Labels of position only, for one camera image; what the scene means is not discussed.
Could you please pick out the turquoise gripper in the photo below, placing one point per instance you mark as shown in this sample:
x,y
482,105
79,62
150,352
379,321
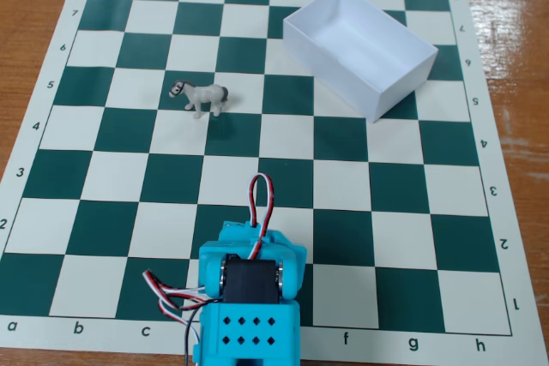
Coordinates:
x,y
241,230

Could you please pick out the grey white toy horse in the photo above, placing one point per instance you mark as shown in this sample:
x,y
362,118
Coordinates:
x,y
205,94

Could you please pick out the turquoise robot arm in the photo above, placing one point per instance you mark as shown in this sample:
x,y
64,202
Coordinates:
x,y
253,331

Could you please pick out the white open cardboard box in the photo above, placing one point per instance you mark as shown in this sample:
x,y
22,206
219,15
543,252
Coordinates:
x,y
364,44

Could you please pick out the green white chessboard mat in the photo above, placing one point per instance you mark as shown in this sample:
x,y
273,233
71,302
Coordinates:
x,y
107,220

